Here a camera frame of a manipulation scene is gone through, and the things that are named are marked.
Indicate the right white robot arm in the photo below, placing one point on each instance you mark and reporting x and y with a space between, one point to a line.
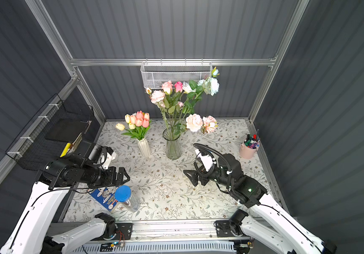
265 220

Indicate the white wire mesh basket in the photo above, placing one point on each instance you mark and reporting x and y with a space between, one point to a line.
153 76

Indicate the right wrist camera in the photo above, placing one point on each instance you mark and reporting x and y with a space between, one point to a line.
206 159

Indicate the pale pink rose stem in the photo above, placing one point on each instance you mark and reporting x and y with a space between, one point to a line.
169 106

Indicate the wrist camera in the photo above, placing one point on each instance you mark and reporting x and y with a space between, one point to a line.
102 156
206 159

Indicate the yellow marker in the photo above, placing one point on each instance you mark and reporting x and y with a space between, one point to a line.
66 149

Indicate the pink and yellow tulip bunch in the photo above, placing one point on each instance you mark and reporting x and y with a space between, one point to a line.
137 125

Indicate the pink pen cup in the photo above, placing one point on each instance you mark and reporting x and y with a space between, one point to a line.
249 146

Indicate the light blue flower stem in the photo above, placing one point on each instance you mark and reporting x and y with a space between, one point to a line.
208 86

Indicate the white ribbed vase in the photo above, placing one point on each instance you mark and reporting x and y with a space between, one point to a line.
144 147

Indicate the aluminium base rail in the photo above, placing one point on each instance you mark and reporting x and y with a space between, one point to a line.
174 230

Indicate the black wire wall basket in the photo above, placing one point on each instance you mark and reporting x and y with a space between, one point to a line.
31 151

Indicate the pink carnation stem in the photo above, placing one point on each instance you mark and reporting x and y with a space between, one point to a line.
177 117

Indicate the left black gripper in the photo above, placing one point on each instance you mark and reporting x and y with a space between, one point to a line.
114 176

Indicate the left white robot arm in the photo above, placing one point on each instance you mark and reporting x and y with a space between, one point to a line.
53 183

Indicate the large pale pink peony stem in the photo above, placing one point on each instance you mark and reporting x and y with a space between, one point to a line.
193 123

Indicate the hot pink rose stem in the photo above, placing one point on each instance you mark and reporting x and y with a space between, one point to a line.
177 99

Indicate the white rose stem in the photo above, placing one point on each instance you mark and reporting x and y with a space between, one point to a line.
188 98

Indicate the pink multi bloom peony stem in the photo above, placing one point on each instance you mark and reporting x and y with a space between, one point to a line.
209 124

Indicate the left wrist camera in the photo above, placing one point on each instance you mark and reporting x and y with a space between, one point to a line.
102 156

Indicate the floral patterned table mat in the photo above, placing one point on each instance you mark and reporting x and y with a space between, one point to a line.
165 193

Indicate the black box in basket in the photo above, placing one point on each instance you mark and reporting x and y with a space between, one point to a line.
66 130

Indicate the clear glass vase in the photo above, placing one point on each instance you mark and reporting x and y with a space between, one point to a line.
173 149

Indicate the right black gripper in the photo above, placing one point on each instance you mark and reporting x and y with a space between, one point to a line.
199 177

